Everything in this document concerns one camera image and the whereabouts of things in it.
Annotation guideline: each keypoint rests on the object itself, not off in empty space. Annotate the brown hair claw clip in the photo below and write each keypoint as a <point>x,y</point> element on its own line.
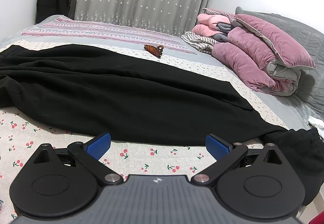
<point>156,51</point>

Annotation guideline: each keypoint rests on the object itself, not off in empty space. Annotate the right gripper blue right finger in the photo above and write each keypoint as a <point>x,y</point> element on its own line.
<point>217,147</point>

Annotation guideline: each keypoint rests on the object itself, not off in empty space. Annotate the pink folded garment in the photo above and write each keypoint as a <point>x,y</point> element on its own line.
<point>213,26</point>

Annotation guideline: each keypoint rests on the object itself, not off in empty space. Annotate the white small object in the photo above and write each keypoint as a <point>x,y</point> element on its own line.
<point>318,123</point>

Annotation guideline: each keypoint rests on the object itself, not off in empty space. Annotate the pink striped blanket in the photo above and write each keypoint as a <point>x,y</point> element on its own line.
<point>63,26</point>

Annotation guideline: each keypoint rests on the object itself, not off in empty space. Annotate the black pants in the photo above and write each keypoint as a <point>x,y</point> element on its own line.
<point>89,90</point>

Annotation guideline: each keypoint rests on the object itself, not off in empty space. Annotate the cherry print bed sheet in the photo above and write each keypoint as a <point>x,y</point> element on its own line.
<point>67,185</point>

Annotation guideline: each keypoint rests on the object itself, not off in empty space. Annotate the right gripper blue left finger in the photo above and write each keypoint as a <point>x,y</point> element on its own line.
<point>98,146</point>

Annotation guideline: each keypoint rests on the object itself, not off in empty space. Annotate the purple grey folded comforter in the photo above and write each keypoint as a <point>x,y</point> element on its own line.
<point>263,56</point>

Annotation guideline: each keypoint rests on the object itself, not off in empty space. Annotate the grey white striped garment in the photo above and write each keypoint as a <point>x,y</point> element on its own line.
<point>199,42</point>

